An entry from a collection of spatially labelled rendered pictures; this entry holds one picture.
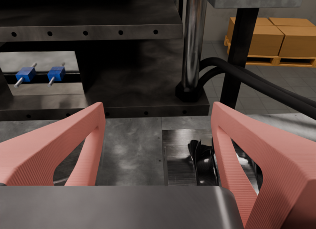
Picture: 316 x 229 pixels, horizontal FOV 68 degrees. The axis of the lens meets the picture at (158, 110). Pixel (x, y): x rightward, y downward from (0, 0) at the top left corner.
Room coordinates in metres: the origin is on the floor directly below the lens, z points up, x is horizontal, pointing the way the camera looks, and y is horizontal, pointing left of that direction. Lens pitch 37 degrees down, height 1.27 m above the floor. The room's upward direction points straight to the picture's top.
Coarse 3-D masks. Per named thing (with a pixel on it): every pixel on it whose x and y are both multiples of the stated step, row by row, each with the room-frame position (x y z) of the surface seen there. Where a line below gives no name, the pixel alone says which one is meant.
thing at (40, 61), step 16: (0, 48) 0.77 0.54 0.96; (16, 48) 0.77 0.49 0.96; (32, 48) 0.77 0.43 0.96; (48, 48) 0.77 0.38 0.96; (64, 48) 0.77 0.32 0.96; (80, 48) 0.82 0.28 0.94; (96, 48) 1.07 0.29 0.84; (0, 64) 0.74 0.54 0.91; (16, 64) 0.74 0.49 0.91; (32, 64) 0.75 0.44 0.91; (48, 64) 0.75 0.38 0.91; (64, 64) 0.75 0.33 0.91; (80, 64) 0.78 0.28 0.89; (16, 80) 0.74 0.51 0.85; (32, 80) 0.74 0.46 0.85; (48, 80) 0.75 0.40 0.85; (64, 80) 0.75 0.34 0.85; (80, 80) 0.75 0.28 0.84
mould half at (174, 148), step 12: (168, 132) 0.45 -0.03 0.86; (180, 132) 0.45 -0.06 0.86; (192, 132) 0.45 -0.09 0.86; (204, 132) 0.45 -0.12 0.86; (168, 144) 0.41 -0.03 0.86; (180, 144) 0.41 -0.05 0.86; (204, 144) 0.41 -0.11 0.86; (168, 156) 0.30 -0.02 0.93; (180, 156) 0.30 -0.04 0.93; (240, 156) 0.30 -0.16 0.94; (168, 168) 0.28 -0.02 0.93; (180, 168) 0.28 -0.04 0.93; (192, 168) 0.28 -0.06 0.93; (252, 168) 0.28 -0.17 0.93; (168, 180) 0.26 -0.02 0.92; (180, 180) 0.26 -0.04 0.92; (192, 180) 0.26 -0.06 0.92; (252, 180) 0.26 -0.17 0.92
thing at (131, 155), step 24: (48, 120) 0.57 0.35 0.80; (120, 120) 0.57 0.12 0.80; (144, 120) 0.57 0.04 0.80; (168, 120) 0.57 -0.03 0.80; (192, 120) 0.57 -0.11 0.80; (264, 120) 0.57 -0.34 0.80; (288, 120) 0.57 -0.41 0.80; (312, 120) 0.57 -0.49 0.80; (120, 144) 0.47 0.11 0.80; (144, 144) 0.47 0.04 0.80; (120, 168) 0.38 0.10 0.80; (144, 168) 0.38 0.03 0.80
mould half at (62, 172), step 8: (80, 144) 0.36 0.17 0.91; (72, 152) 0.34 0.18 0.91; (80, 152) 0.34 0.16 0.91; (64, 160) 0.31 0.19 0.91; (72, 160) 0.31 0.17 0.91; (56, 168) 0.29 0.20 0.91; (64, 168) 0.29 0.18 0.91; (72, 168) 0.29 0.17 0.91; (56, 176) 0.28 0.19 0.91; (64, 176) 0.28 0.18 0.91; (56, 184) 0.26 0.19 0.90; (64, 184) 0.27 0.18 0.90; (96, 184) 0.31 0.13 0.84
